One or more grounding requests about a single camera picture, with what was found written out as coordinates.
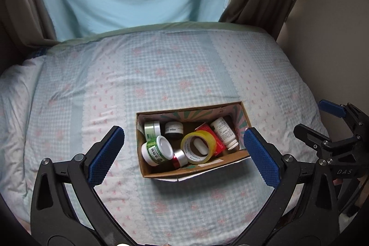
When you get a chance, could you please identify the green label white jar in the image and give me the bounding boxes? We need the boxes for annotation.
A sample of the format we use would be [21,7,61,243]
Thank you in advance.
[141,136,174,167]

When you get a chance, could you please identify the pale green lid jar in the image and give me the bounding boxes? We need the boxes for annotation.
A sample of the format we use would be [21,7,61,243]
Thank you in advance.
[144,121,161,141]

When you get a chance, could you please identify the floral checkered bed quilt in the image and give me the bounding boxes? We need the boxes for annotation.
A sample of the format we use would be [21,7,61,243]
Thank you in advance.
[1,24,326,245]

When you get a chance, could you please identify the red Marubi cosmetics box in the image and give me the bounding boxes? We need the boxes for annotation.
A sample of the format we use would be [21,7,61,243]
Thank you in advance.
[195,123,226,157]

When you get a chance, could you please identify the yellow adhesive tape roll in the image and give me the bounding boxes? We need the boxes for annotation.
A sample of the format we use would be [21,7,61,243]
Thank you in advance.
[181,130,216,165]

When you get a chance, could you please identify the white earbuds case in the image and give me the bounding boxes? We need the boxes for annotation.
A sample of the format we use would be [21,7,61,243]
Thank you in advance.
[193,138,209,156]

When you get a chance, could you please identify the red silver small jar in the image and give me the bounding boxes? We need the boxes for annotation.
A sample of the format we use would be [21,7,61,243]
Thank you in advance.
[172,149,188,169]

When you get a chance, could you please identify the white pill bottle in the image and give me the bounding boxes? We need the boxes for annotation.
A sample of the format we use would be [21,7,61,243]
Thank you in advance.
[210,117,239,151]

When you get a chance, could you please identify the brown cardboard box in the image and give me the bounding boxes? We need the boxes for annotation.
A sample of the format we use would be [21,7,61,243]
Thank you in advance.
[136,102,251,182]

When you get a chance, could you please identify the black small jar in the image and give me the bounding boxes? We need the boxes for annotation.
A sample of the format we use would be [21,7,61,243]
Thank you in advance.
[164,121,184,140]

